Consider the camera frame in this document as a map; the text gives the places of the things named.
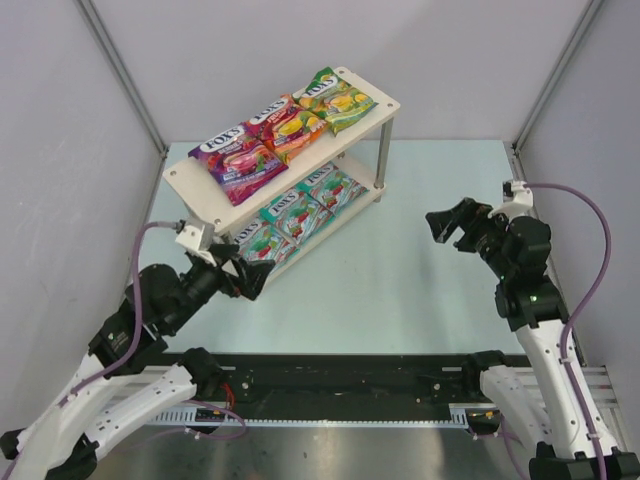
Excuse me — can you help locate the teal Fox's mint candy bag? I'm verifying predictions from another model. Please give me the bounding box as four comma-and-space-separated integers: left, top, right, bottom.
234, 216, 299, 274

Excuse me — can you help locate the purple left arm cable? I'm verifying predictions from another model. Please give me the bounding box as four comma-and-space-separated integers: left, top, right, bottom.
0, 219, 246, 480

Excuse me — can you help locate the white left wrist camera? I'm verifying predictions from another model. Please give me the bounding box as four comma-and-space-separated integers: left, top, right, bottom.
175, 218, 216, 266

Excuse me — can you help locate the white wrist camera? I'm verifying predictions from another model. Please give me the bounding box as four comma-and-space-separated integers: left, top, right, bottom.
488, 180, 534, 220
175, 218, 216, 266

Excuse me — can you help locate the green Fox's spring tea bag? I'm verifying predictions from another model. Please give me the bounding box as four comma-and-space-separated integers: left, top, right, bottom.
294, 67, 378, 136

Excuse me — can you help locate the teal candy bag back side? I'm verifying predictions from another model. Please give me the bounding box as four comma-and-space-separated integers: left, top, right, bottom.
297, 162, 369, 215

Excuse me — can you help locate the orange Fox's fruits candy bag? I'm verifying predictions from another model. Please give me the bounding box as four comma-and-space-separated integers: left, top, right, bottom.
243, 94, 328, 165

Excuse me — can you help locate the light wooden two-tier shelf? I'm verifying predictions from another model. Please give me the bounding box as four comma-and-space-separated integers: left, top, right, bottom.
163, 67, 401, 280

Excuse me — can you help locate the teal cherry mint candy bag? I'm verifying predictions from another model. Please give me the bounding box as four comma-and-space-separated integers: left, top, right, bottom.
260, 187, 334, 246

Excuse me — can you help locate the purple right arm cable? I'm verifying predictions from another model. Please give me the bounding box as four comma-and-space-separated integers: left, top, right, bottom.
499, 182, 614, 480

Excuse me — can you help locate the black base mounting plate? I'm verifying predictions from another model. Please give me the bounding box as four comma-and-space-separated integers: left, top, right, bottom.
163, 352, 501, 422

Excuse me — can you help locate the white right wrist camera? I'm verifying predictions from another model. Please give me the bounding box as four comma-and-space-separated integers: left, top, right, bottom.
488, 180, 534, 220

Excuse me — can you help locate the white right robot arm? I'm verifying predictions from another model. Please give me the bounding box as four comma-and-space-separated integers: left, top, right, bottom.
426, 198, 639, 479

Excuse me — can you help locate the purple Fox's berries candy bag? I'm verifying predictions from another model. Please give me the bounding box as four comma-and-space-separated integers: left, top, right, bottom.
188, 123, 288, 206

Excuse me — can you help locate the white slotted cable duct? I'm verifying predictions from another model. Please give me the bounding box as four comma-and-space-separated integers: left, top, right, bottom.
146, 405, 500, 432

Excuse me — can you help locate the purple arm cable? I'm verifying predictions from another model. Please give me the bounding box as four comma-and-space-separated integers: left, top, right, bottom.
499, 182, 614, 480
0, 219, 246, 480

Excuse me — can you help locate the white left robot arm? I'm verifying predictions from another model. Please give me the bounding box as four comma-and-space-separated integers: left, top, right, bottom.
1, 244, 275, 479

